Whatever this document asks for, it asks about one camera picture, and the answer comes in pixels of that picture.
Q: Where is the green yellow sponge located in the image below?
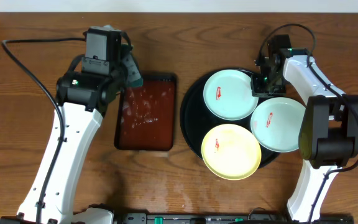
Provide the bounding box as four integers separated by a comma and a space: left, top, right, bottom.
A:
121, 44, 143, 88

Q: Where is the yellow plate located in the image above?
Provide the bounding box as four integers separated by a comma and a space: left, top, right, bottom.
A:
201, 124, 262, 180

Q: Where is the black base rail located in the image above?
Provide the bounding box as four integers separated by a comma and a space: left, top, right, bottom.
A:
73, 212, 355, 224

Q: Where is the round black tray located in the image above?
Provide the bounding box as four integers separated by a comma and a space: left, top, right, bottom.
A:
179, 67, 282, 169

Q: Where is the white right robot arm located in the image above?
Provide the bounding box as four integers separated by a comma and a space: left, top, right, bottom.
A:
251, 34, 358, 223

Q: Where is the rectangular tray of red water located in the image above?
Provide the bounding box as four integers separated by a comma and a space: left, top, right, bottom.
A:
114, 72, 177, 152

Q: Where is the light green plate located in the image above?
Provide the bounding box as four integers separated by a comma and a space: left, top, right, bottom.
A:
250, 97, 305, 153
203, 69, 259, 121

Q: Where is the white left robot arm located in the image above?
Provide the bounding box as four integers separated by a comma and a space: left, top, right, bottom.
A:
0, 26, 143, 223

